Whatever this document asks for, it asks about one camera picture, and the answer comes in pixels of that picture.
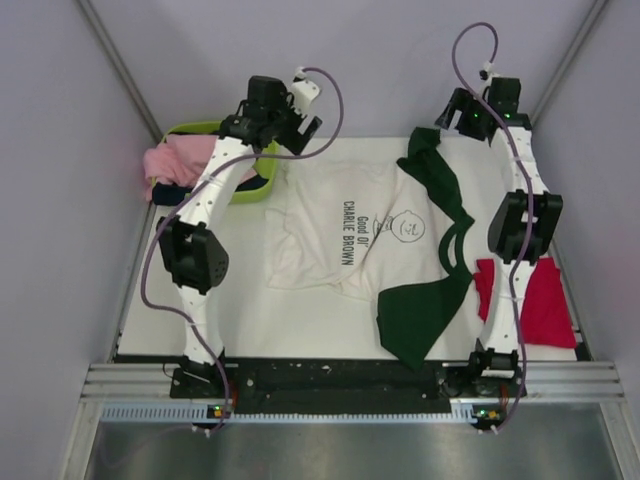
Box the white and green t-shirt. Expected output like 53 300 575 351
267 127 474 370

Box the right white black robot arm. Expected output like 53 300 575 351
436 77 563 396

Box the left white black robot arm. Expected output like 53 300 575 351
158 69 322 397

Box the lime green plastic basin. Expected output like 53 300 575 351
161 120 280 204

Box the pink t-shirt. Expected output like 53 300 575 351
143 134 217 201

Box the navy blue t-shirt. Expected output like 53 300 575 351
151 129 261 206

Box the folded red t-shirt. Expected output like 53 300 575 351
473 257 577 349

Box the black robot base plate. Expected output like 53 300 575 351
169 355 506 414

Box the grey slotted cable duct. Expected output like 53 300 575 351
99 400 499 427

